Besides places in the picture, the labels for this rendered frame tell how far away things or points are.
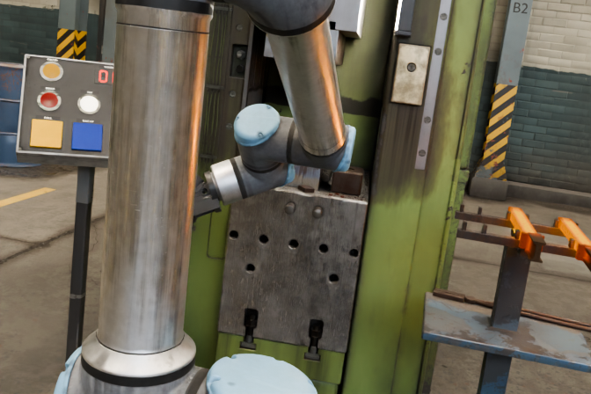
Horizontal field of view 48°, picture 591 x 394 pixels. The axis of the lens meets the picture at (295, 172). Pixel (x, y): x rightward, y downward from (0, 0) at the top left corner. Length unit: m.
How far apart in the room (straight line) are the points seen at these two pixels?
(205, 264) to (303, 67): 1.32
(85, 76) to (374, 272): 1.02
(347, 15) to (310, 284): 0.75
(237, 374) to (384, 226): 1.22
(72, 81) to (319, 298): 0.90
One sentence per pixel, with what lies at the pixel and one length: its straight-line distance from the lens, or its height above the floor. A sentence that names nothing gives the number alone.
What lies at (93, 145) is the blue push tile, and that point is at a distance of 1.81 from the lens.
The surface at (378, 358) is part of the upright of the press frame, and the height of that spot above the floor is 0.38.
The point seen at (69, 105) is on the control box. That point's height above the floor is 1.08.
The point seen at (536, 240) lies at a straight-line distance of 1.49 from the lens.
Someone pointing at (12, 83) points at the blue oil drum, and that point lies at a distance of 6.29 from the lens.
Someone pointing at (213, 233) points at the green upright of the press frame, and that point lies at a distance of 2.13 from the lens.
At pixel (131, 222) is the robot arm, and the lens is 0.82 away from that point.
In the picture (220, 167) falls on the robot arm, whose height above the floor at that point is 1.04.
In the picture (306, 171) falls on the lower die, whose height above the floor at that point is 0.96.
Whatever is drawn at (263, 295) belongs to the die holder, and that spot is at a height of 0.60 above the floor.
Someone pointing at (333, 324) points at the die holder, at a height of 0.55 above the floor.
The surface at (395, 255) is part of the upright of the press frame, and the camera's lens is 2.08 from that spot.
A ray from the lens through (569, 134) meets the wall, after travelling 7.97.
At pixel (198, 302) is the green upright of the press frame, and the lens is 2.20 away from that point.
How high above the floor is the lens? 1.29
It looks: 10 degrees down
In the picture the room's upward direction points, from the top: 7 degrees clockwise
